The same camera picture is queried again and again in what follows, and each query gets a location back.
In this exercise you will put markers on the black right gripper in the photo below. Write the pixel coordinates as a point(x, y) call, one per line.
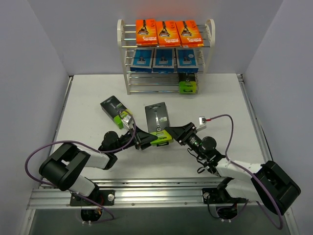
point(186, 134)

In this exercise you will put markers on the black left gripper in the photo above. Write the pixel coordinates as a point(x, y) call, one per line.
point(138, 139)

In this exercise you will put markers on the black green Gillette Labs carton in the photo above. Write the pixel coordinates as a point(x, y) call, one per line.
point(157, 120)

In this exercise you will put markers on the grey Harry's box blue razor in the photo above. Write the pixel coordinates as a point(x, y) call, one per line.
point(187, 61)

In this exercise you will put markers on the Harry's blade cartridge pack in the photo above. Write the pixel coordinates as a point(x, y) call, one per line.
point(163, 61)

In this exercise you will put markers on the orange Gillette Fusion5 razor box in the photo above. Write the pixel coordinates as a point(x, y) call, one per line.
point(189, 34)

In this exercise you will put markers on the small orange Gillette razor box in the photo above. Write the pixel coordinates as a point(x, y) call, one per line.
point(146, 32)

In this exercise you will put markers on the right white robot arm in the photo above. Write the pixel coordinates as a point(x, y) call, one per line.
point(265, 183)

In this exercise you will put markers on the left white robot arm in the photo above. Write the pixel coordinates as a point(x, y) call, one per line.
point(64, 166)

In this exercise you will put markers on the white chrome-bar shelf rack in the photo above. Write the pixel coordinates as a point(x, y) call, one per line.
point(168, 37)

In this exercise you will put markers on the aluminium rail base frame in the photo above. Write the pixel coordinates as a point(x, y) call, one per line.
point(162, 176)

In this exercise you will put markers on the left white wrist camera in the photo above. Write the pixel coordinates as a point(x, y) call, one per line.
point(128, 122)

